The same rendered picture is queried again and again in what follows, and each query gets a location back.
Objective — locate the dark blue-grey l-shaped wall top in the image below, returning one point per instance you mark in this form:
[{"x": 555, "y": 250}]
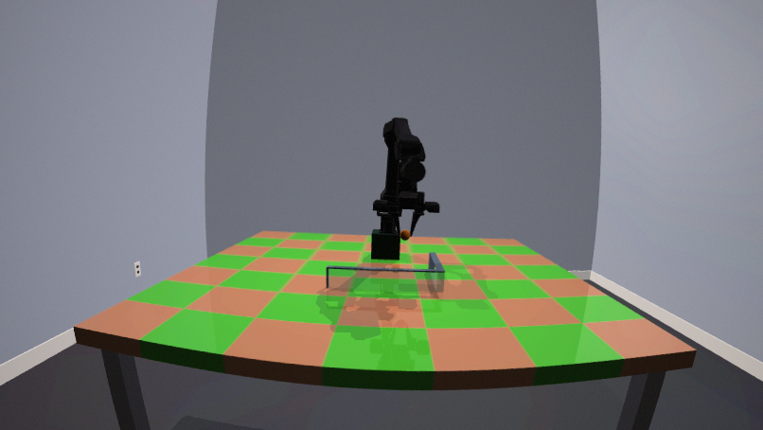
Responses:
[{"x": 436, "y": 261}]

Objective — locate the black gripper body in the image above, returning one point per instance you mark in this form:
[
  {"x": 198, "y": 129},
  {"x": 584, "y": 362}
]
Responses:
[{"x": 382, "y": 205}]

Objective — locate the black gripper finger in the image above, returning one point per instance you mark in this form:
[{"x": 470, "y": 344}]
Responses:
[
  {"x": 415, "y": 218},
  {"x": 395, "y": 216}
]

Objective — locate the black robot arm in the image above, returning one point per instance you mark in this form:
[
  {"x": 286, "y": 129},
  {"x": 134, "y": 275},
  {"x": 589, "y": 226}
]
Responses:
[{"x": 405, "y": 152}]

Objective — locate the clear l-shaped low wall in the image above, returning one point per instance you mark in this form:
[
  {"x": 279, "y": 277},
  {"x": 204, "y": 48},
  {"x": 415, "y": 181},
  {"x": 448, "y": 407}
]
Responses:
[{"x": 385, "y": 281}]

